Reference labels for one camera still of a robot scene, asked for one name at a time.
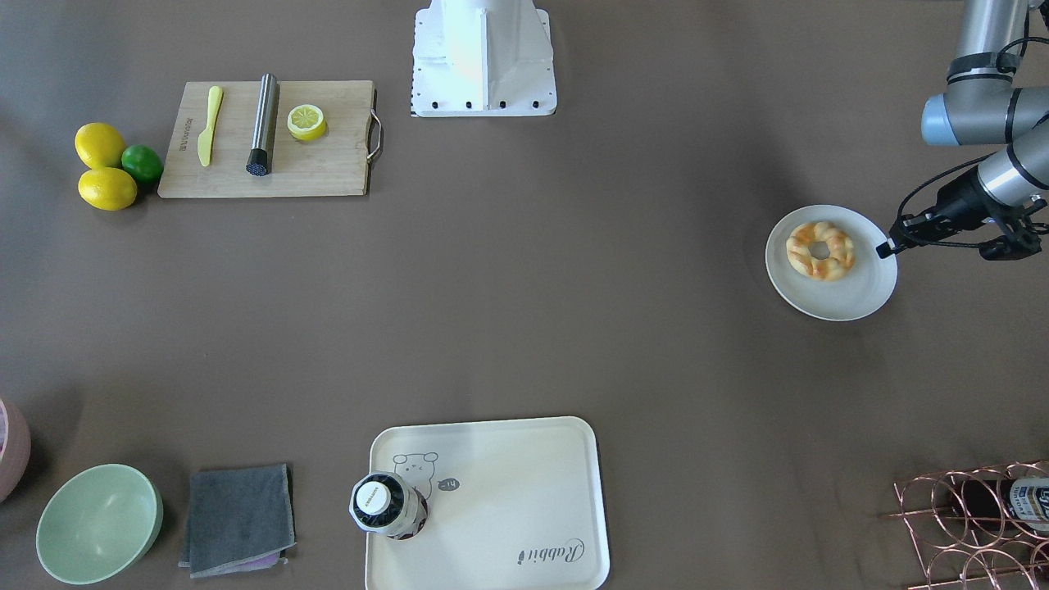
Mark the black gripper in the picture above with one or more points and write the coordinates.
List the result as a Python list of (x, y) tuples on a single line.
[(957, 199)]

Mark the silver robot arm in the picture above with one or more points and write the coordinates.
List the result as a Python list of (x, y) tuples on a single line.
[(983, 106)]

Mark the cream rectangular serving tray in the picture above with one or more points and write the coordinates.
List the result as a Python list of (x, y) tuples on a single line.
[(513, 504)]

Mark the white round plate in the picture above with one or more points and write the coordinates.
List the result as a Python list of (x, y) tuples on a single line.
[(860, 293)]

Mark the dark bottle in rack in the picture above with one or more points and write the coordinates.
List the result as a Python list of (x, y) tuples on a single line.
[(1004, 505)]

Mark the dark bottle with white cap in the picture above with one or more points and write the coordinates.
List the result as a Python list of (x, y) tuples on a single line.
[(386, 504)]

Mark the halved lemon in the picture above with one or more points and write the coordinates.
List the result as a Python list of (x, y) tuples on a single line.
[(306, 122)]

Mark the wooden cutting board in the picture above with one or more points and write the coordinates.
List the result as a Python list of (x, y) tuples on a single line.
[(335, 165)]

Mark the steel cylindrical grinder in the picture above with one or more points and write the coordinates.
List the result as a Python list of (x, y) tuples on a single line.
[(259, 161)]

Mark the yellow plastic knife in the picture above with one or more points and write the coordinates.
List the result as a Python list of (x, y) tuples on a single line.
[(215, 95)]

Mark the grey folded cloth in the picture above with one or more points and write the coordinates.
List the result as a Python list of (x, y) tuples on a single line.
[(238, 520)]

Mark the green lime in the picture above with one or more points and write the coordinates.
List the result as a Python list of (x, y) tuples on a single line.
[(142, 163)]

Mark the lower whole yellow lemon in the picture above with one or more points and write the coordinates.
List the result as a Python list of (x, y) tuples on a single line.
[(108, 188)]

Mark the whole yellow lemon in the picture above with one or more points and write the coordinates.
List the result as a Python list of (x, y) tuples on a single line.
[(99, 145), (108, 188)]

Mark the upper whole yellow lemon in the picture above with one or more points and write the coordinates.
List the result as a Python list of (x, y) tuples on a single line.
[(99, 145)]

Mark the light green bowl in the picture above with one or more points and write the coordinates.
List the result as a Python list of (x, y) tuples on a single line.
[(98, 524)]

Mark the pink round container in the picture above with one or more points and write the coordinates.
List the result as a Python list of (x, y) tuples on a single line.
[(16, 447)]

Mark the braided ring donut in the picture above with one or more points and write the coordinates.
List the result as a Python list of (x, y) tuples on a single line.
[(821, 251)]

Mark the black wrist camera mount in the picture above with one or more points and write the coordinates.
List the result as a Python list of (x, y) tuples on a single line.
[(1020, 236)]

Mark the copper wire bottle rack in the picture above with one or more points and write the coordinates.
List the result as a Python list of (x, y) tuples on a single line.
[(954, 554)]

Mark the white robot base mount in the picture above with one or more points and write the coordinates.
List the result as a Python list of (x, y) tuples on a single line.
[(483, 59)]

